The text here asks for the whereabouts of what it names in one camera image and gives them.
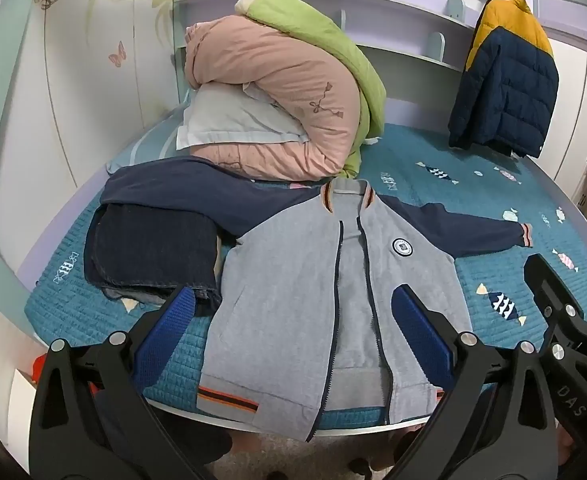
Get green quilt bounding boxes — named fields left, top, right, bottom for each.
left=234, top=0, right=387, bottom=181

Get red object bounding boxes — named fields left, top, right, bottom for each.
left=32, top=352, right=50, bottom=386

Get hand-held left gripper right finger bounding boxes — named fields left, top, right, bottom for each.
left=391, top=284, right=559, bottom=480

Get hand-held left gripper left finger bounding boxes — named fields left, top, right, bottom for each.
left=28, top=287, right=234, bottom=480

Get yellow and navy puffer jacket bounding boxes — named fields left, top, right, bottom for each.
left=447, top=0, right=560, bottom=159

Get teal quilted bedspread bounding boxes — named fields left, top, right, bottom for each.
left=26, top=121, right=587, bottom=431

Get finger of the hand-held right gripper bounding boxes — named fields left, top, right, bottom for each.
left=523, top=254, right=583, bottom=333

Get pink quilt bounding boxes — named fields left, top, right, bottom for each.
left=184, top=15, right=361, bottom=182

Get white curved headboard shelf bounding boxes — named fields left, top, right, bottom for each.
left=174, top=0, right=477, bottom=74

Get grey and navy zip jacket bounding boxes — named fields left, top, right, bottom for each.
left=101, top=156, right=534, bottom=443

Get light blue striped sheet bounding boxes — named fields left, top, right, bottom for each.
left=106, top=119, right=187, bottom=173

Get white pillow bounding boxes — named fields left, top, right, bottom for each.
left=176, top=82, right=310, bottom=151

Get folded dark blue jeans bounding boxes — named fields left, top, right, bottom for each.
left=84, top=203, right=223, bottom=312

